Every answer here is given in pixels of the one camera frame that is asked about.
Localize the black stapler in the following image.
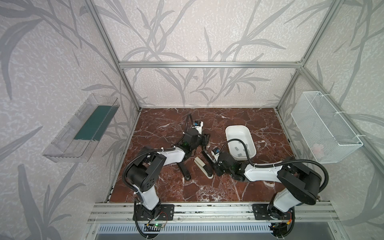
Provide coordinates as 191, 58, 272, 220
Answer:
178, 162, 191, 181
202, 146, 216, 171

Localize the beige grey stapler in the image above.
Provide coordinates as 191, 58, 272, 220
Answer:
194, 157, 214, 179

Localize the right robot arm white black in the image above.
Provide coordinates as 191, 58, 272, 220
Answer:
214, 150, 322, 220

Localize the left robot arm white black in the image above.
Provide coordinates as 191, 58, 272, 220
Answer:
122, 128, 211, 211

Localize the white plastic tray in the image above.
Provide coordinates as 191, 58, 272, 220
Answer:
226, 125, 257, 161

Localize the small circuit board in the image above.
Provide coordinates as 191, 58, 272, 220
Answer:
145, 223, 167, 232

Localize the pink object in basket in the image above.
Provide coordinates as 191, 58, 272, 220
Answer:
311, 144, 325, 158

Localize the green mat in shelf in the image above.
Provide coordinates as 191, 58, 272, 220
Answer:
74, 105, 119, 141

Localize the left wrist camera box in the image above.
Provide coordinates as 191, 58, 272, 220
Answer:
193, 120, 204, 135

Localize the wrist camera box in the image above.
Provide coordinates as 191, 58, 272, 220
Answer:
193, 120, 204, 135
211, 147, 220, 162

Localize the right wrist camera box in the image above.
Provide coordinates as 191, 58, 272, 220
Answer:
211, 147, 220, 162

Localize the left black corrugated cable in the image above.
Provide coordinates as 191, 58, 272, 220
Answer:
121, 113, 196, 193

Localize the black corrugated cable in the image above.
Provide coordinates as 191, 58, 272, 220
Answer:
219, 138, 330, 193
121, 113, 196, 193

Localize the right black corrugated cable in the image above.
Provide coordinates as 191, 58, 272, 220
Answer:
219, 138, 330, 193

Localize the white wire mesh basket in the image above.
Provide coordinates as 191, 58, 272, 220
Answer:
291, 91, 364, 164

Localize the aluminium frame crossbar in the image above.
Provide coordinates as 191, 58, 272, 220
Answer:
119, 62, 301, 69

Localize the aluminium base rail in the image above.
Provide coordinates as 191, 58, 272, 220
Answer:
88, 202, 340, 224

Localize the clear acrylic wall shelf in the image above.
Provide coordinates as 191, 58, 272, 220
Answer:
43, 94, 120, 163

